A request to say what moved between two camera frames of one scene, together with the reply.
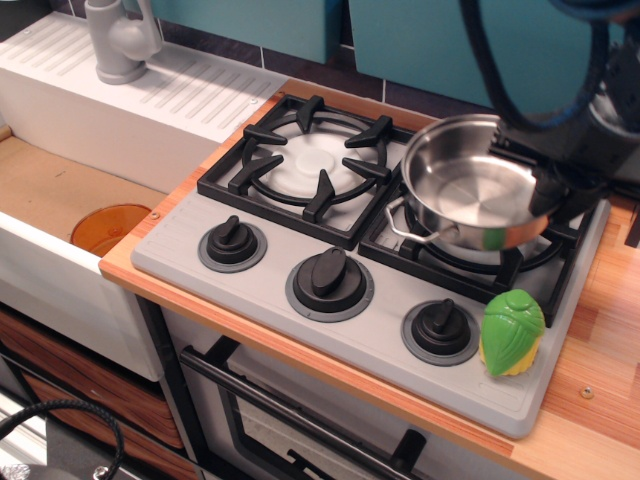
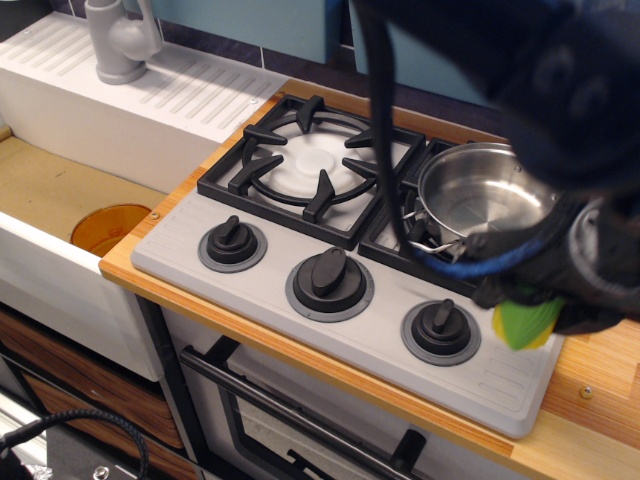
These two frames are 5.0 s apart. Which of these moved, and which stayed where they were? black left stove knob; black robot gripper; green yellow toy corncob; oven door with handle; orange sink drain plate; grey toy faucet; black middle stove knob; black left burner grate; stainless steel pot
Moved: stainless steel pot; green yellow toy corncob; black robot gripper
Stayed: black left burner grate; oven door with handle; black left stove knob; orange sink drain plate; grey toy faucet; black middle stove knob
